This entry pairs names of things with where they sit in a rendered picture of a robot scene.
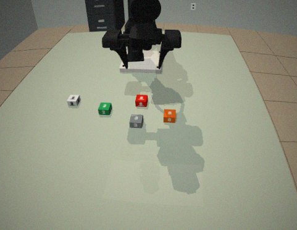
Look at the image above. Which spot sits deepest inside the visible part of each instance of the orange block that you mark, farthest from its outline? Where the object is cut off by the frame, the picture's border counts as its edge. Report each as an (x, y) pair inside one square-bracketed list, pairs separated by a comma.
[(170, 115)]

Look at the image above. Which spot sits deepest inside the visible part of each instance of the red block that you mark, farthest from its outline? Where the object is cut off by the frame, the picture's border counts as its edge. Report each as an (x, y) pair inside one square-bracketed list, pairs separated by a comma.
[(141, 100)]

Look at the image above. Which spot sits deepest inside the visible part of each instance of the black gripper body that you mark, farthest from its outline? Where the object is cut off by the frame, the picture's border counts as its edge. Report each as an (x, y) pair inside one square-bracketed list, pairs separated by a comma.
[(114, 38)]

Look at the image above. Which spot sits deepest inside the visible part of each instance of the green block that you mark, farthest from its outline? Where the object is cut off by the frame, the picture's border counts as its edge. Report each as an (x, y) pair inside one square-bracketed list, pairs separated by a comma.
[(105, 108)]

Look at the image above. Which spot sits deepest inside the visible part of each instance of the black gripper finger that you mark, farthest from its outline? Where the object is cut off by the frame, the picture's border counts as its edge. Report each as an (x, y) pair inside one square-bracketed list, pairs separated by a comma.
[(122, 52), (163, 52)]

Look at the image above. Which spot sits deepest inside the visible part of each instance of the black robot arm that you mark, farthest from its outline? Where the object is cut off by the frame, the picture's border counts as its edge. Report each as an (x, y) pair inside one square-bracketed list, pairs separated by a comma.
[(145, 34)]

